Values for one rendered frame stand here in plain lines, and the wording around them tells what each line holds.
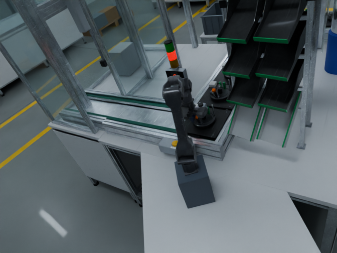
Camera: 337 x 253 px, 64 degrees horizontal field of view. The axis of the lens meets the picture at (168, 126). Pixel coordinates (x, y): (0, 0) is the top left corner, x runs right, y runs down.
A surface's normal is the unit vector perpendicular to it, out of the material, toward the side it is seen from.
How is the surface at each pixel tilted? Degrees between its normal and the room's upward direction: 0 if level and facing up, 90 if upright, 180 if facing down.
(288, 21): 25
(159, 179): 0
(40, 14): 90
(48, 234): 0
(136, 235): 0
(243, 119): 45
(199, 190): 90
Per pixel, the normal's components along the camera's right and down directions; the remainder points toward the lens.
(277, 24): -0.50, -0.40
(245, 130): -0.63, -0.07
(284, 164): -0.26, -0.73
